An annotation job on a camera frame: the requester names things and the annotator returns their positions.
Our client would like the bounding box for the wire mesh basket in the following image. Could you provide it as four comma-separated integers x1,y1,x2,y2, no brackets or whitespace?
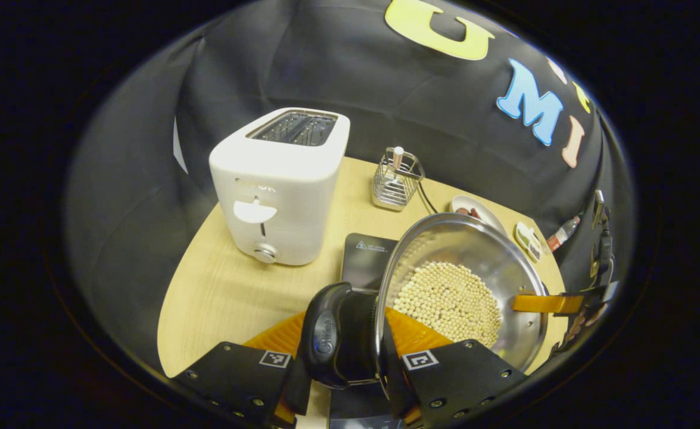
372,147,426,212

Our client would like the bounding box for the white toaster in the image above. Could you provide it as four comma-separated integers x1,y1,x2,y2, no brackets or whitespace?
209,107,351,266

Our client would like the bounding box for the white divided bean dish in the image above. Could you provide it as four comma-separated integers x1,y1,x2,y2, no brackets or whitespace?
514,222,544,263

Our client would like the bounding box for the heap of pale soybeans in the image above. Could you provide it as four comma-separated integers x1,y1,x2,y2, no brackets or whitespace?
393,261,503,349

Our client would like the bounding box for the steel pot with black handles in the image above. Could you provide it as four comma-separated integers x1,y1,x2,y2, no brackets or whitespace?
300,212,550,394

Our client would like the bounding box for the black power cable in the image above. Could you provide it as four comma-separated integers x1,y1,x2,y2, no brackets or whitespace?
416,181,440,215

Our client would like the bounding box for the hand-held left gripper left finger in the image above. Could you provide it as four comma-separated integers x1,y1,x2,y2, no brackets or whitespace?
171,310,315,428

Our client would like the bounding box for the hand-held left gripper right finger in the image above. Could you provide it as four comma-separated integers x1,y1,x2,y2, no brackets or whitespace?
379,307,529,427

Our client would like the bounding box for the black induction cooktop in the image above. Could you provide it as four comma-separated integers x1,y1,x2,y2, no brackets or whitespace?
326,232,407,429

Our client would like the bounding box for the white round plate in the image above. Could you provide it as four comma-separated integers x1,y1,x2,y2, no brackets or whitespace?
450,195,508,236

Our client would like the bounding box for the clear plastic water bottle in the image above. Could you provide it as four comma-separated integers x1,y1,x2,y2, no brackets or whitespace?
545,214,581,253

